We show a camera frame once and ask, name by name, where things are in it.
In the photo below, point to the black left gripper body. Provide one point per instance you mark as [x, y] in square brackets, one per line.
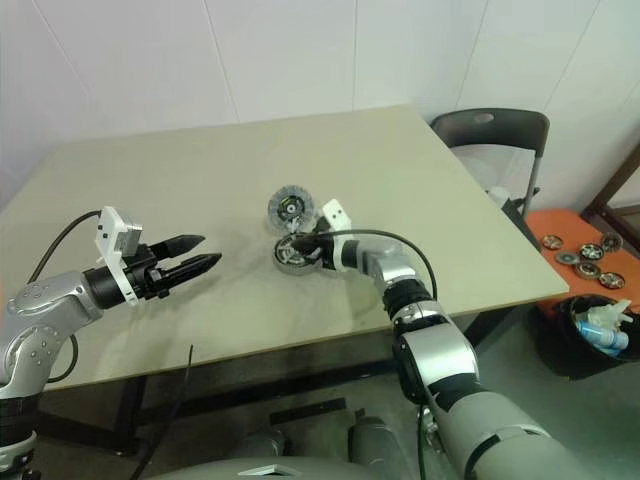
[145, 272]

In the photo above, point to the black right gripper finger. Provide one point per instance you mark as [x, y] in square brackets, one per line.
[307, 243]
[310, 257]

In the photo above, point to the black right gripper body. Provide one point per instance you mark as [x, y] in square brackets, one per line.
[322, 252]

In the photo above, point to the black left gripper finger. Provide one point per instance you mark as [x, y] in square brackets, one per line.
[175, 246]
[192, 267]

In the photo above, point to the copper wound stator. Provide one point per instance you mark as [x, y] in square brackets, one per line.
[295, 270]

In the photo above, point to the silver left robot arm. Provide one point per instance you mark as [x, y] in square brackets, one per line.
[45, 305]

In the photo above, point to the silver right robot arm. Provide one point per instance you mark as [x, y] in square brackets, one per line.
[435, 345]

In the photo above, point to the black floor strip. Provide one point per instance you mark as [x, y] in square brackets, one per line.
[307, 411]

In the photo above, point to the dark rounded shape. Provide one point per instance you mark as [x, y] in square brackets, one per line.
[380, 440]
[265, 447]

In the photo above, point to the grey robot torso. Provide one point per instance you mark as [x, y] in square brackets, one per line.
[300, 467]

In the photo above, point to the black folding chair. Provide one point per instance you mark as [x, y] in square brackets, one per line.
[505, 127]

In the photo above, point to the orange tray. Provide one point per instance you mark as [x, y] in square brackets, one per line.
[555, 222]

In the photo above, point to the black trash bin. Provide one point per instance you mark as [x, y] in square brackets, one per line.
[565, 350]

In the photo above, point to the blue bottle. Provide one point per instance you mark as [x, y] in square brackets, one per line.
[600, 337]

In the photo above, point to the white crumpled trash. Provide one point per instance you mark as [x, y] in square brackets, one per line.
[607, 315]

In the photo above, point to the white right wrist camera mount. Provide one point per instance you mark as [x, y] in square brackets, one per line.
[335, 212]

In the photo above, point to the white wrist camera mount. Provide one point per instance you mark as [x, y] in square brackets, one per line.
[110, 230]
[335, 212]

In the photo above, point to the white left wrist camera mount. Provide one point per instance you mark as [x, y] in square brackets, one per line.
[110, 230]

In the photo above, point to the dark metal shelf frame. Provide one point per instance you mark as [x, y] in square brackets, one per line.
[610, 195]

